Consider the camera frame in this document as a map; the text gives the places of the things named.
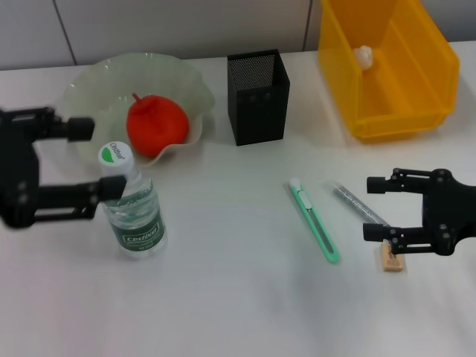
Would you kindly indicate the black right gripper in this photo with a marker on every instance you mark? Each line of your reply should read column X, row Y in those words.
column 450, row 212

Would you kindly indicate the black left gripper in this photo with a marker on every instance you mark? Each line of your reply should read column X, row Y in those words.
column 16, row 178

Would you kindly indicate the mint green utility knife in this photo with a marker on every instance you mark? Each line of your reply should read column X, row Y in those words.
column 312, row 219

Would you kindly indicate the clear green-label water bottle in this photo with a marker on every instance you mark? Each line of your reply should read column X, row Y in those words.
column 137, row 223

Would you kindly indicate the white paper ball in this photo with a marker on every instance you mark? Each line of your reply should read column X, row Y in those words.
column 363, row 56

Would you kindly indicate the grey silver marker pen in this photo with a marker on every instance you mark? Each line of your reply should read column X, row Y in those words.
column 353, row 202

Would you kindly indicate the tan rubber eraser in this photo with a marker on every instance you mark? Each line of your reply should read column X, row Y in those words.
column 392, row 262

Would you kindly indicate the translucent green glass fruit plate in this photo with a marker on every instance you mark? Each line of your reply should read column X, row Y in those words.
column 96, row 89

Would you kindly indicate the black mesh pen holder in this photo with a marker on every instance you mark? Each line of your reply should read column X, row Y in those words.
column 256, row 119

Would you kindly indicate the yellow plastic storage bin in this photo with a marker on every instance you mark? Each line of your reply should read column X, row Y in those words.
column 394, row 96

